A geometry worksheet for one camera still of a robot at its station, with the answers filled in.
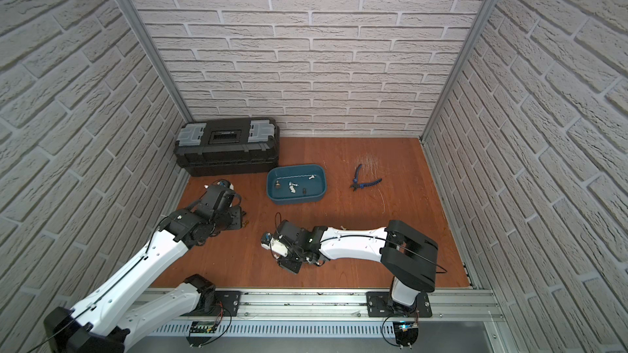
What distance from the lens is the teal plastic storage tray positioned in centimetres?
99

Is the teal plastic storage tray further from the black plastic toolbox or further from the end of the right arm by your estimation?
the end of the right arm

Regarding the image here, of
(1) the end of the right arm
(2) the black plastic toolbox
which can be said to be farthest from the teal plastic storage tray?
(1) the end of the right arm

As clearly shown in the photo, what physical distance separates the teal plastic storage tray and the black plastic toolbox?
1.9 inches

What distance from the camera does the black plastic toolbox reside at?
0.94 metres
